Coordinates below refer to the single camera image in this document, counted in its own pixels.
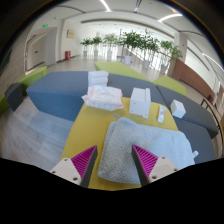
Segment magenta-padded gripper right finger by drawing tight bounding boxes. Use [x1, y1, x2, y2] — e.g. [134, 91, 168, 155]
[131, 143, 180, 187]

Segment light grey-blue towel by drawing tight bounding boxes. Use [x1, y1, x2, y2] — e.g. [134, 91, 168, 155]
[97, 117, 200, 185]

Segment white-pink wet wipes pack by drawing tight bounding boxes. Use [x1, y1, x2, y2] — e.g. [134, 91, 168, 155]
[81, 84, 125, 112]

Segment small white tube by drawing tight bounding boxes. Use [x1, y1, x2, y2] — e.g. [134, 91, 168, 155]
[157, 104, 167, 124]

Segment black-framed wooden bench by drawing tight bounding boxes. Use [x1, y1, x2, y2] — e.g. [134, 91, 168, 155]
[199, 97, 224, 141]

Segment dark grey sofa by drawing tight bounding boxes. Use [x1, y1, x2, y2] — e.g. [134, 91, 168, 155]
[173, 116, 217, 165]
[155, 84, 220, 139]

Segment yellow wall picture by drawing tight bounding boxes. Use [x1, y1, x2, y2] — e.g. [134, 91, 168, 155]
[66, 29, 76, 40]

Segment dark grey cube stool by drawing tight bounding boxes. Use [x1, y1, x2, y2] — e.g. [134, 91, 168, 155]
[4, 82, 24, 112]

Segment lime green sofa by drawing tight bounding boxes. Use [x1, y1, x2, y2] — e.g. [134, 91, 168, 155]
[94, 61, 151, 83]
[151, 75, 188, 98]

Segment white tissue box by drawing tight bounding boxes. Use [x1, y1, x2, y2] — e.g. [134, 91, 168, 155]
[128, 87, 152, 119]

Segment row of potted plants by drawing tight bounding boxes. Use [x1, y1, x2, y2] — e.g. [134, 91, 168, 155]
[79, 29, 184, 75]

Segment black wall screen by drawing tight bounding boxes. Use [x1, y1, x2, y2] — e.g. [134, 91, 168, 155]
[0, 49, 13, 76]

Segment ceiling light strips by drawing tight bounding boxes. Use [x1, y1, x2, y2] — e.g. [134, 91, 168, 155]
[99, 0, 184, 24]

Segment long blue-grey sofa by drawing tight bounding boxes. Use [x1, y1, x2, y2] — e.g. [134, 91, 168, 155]
[25, 70, 168, 123]

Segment lime green bench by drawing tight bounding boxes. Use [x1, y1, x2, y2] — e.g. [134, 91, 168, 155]
[0, 65, 48, 114]

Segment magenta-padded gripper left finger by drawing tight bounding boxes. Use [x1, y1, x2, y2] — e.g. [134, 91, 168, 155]
[49, 145, 99, 188]

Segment stack of white tissue packs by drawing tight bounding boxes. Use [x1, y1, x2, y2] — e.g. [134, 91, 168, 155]
[87, 70, 110, 88]

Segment small white cube box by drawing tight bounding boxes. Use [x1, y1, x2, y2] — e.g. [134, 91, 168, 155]
[169, 99, 187, 119]

